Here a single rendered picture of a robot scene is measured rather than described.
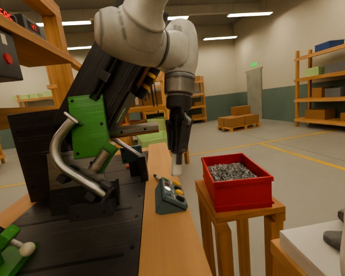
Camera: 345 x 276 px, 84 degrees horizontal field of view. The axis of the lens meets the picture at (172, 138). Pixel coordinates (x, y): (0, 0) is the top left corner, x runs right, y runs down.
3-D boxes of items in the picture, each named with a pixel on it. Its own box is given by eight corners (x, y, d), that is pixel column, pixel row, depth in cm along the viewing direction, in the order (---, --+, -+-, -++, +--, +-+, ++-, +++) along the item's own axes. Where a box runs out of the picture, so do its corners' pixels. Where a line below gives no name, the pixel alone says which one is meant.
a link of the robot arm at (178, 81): (184, 82, 63) (183, 100, 63) (159, 78, 59) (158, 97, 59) (201, 75, 55) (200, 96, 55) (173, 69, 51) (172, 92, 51)
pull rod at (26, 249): (39, 248, 43) (33, 225, 42) (32, 258, 40) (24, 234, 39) (13, 253, 43) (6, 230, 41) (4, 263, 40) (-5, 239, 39)
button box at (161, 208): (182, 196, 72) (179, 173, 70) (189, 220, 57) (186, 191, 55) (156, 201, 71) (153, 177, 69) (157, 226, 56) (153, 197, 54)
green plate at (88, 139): (115, 154, 72) (108, 99, 73) (109, 154, 64) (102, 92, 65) (83, 158, 71) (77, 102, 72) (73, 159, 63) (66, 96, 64)
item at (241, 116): (244, 125, 736) (243, 105, 722) (260, 126, 661) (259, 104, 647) (217, 130, 701) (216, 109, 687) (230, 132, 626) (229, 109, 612)
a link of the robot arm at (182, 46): (182, 82, 64) (147, 75, 57) (183, 36, 64) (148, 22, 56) (205, 75, 56) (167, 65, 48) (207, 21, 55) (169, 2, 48)
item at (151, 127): (157, 127, 94) (157, 121, 93) (159, 132, 78) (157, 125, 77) (75, 138, 91) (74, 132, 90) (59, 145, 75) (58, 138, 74)
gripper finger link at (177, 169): (181, 152, 58) (182, 152, 58) (180, 175, 58) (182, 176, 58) (172, 152, 57) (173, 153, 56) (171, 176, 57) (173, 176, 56)
